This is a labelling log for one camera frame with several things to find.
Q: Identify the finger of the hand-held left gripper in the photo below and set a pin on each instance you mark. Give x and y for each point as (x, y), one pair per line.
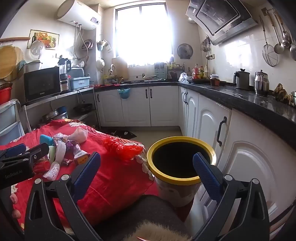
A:
(37, 151)
(14, 149)

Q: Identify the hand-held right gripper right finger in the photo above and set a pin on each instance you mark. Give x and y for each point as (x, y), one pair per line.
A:
(205, 176)

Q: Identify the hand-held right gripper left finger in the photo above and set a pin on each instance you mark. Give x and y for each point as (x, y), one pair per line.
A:
(86, 172)

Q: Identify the light green foam net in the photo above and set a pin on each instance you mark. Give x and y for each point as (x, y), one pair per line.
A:
(52, 153)

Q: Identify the teal cloth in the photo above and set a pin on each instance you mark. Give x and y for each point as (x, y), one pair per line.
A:
(46, 139)

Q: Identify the small white carton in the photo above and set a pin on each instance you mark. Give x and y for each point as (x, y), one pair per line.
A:
(81, 158)

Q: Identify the red plastic cup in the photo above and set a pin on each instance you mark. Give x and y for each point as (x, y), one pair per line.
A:
(42, 166)

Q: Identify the dark red candy wrapper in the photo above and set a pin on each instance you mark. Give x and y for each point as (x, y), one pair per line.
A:
(66, 162)

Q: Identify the white foam net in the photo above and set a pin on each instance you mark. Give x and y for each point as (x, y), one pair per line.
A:
(52, 171)
(60, 151)

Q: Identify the purple snack wrapper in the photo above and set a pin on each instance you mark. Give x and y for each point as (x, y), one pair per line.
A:
(70, 147)

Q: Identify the yellow rim trash bin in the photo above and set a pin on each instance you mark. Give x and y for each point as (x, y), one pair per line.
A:
(173, 192)

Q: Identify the red plastic bag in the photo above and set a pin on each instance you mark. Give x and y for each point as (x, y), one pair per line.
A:
(122, 149)

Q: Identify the red floral blanket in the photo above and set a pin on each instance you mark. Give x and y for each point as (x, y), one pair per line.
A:
(111, 185)

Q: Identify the steel pot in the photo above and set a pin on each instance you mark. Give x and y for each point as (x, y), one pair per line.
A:
(50, 117)

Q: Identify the white kitchen cabinets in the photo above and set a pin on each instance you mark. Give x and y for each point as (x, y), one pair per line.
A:
(249, 162)

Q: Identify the blue pot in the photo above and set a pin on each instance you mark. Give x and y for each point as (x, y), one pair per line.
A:
(62, 112)

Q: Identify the dark floor mat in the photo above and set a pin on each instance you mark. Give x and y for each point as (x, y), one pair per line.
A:
(122, 134)

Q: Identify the red plastic basin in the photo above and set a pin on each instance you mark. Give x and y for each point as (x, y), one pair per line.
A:
(5, 95)

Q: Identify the steel shelf rack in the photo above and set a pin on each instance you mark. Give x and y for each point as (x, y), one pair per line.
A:
(57, 96)

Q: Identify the black wok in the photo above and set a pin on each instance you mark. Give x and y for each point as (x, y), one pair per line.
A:
(82, 107)

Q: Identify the black microwave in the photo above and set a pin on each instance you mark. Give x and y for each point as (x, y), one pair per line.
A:
(41, 84)

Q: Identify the black blender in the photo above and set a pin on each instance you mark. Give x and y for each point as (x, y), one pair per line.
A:
(64, 76)

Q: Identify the blue grey dish box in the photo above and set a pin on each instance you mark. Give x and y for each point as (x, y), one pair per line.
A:
(78, 81)

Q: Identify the teal plastic basket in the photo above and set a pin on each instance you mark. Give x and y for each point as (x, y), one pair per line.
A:
(21, 67)

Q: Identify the white pot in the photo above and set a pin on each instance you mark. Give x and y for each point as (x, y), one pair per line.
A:
(33, 66)

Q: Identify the round wooden board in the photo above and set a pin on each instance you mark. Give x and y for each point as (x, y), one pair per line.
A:
(9, 62)

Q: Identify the black stone countertop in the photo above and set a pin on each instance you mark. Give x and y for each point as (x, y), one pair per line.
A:
(242, 97)

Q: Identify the blue hanging bin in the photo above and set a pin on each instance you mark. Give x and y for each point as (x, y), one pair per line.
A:
(124, 93)

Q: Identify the black stove tray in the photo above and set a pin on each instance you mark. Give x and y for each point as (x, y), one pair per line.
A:
(198, 81)

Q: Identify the brown jar white lid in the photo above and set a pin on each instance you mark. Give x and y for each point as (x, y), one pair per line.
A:
(214, 81)

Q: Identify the yellow packet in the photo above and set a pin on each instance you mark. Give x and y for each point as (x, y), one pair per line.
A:
(109, 78)

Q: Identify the white round lid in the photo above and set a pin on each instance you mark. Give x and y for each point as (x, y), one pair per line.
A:
(37, 51)

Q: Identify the white plastic bag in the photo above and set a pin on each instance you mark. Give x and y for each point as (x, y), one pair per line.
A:
(183, 77)

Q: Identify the yellow oil bottle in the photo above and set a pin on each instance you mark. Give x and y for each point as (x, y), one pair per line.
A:
(201, 73)

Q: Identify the grey kettle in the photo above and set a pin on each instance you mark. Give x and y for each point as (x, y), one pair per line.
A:
(241, 80)

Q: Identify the red label sauce bottle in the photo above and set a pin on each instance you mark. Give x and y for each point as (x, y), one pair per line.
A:
(195, 73)

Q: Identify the pale condiment bottle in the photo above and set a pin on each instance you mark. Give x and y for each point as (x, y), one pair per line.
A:
(205, 72)

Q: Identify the steel faucet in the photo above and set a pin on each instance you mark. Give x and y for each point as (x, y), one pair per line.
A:
(112, 69)

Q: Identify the white hanging scoop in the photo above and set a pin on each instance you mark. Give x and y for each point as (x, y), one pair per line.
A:
(100, 65)

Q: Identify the shiny steel kettle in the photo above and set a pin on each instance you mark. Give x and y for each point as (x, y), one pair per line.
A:
(261, 83)

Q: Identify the pale cutting board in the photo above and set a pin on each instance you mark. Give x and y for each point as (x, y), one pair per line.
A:
(120, 68)

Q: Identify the wooden rolling pin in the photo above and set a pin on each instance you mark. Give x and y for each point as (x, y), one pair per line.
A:
(13, 39)

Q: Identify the ginger root pile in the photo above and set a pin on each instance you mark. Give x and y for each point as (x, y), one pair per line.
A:
(281, 92)

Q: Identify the teal knife block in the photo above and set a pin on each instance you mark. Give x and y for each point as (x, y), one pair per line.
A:
(160, 71)

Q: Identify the hanging steel bowl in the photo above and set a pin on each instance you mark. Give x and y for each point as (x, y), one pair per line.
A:
(87, 44)

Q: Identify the hanging kitchen utensils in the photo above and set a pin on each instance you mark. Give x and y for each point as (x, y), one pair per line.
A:
(205, 46)

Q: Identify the white water heater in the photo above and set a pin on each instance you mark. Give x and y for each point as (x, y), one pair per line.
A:
(78, 14)

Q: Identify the steel ladle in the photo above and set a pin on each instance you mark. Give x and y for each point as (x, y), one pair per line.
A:
(293, 49)
(278, 47)
(286, 39)

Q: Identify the kitchen window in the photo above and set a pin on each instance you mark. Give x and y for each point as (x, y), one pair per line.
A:
(143, 34)

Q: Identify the steel range hood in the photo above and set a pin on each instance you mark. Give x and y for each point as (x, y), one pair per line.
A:
(219, 16)

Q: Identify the fruit wall picture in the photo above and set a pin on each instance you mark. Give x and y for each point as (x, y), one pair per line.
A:
(45, 38)

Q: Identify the wall socket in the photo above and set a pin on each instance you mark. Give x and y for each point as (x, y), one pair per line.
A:
(212, 56)

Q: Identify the light blue wall holder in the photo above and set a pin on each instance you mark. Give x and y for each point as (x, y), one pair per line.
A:
(103, 45)

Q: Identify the round dark wall fan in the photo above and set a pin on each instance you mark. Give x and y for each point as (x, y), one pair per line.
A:
(185, 51)

